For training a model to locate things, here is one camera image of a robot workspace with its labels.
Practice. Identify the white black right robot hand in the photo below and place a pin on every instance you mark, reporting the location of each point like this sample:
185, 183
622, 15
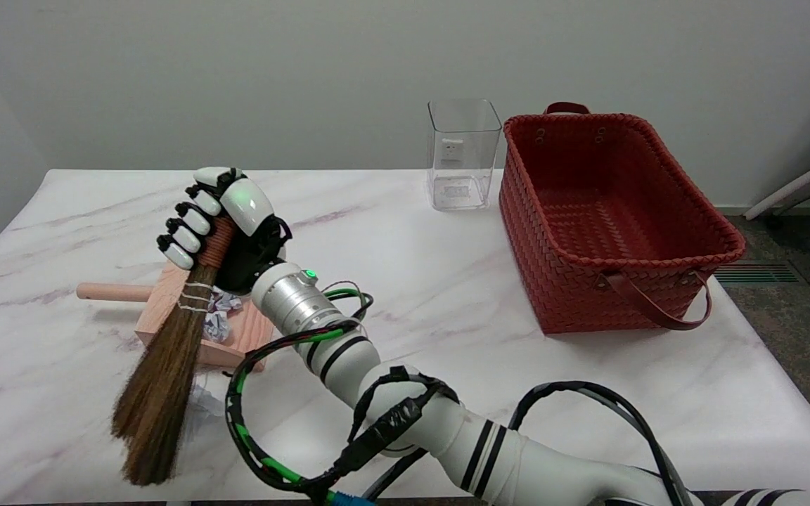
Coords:
250, 204

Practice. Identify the white paper ball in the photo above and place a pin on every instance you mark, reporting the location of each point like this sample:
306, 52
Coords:
226, 302
216, 327

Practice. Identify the brown straw hand broom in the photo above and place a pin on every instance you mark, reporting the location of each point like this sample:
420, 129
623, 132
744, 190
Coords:
159, 393

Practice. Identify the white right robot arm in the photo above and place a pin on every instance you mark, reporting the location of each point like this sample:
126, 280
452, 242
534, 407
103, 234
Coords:
349, 358

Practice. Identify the wooden dustpan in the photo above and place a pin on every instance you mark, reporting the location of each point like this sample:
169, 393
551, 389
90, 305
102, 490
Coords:
155, 309

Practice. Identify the clear plastic container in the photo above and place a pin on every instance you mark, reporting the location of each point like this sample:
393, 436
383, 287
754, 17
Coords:
465, 154

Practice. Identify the red woven basket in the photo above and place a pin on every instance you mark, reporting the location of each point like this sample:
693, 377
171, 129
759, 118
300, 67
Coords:
609, 211

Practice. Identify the floor vent grille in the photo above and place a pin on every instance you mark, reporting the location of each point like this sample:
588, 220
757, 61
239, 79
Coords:
756, 273

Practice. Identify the thick white tube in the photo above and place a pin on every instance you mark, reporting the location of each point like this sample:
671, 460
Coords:
799, 184

